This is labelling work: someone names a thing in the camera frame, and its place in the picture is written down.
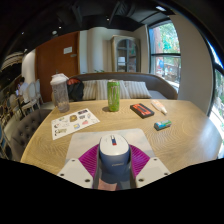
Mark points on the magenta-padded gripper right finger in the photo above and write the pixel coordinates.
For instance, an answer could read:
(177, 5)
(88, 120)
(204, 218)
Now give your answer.
(151, 171)

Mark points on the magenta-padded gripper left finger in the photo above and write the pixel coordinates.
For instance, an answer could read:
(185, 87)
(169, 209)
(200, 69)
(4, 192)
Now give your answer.
(75, 173)

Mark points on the white and blue computer mouse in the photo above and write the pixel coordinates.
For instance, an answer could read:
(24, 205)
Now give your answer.
(115, 156)

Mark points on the grey floral print mouse pad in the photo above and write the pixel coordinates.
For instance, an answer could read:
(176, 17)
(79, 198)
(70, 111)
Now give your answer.
(83, 141)

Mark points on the small teal and white box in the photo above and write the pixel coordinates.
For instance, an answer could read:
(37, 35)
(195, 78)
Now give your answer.
(163, 125)

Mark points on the white sticker sheet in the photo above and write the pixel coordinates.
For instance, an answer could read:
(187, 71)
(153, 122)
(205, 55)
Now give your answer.
(73, 123)

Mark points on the black box with red print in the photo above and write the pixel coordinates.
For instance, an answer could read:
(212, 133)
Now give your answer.
(142, 110)

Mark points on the grey tufted chair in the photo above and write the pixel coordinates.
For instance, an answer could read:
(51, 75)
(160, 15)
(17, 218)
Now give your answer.
(28, 130)

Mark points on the white squeeze tube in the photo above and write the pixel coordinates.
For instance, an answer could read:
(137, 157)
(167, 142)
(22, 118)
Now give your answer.
(159, 106)

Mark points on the clear shaker bottle white lid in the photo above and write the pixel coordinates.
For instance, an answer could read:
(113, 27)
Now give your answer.
(60, 95)

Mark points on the striped cushion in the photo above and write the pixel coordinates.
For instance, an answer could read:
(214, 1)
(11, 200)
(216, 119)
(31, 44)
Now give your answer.
(138, 90)
(89, 90)
(101, 90)

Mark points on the black backpack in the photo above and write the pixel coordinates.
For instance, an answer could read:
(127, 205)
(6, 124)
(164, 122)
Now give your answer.
(76, 89)

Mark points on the green drink can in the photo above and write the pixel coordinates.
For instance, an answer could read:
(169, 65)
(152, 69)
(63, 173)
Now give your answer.
(113, 96)

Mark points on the group of white chairs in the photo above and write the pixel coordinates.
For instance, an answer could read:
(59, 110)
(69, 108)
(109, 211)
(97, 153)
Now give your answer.
(31, 96)

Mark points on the brown curved sofa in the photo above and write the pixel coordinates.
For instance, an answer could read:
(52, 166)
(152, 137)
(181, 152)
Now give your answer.
(156, 83)

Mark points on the person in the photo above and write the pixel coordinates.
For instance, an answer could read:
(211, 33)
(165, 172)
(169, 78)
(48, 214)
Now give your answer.
(22, 88)

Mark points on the brown wooden door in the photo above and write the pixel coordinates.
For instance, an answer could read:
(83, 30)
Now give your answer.
(55, 66)

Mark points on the arched glass door cabinet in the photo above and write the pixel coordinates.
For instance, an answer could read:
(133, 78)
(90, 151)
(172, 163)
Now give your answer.
(126, 55)

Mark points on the white sign on door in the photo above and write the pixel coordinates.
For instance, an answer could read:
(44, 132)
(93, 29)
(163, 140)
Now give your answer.
(67, 50)

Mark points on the window with dark frame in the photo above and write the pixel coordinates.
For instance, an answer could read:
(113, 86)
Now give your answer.
(165, 56)
(218, 100)

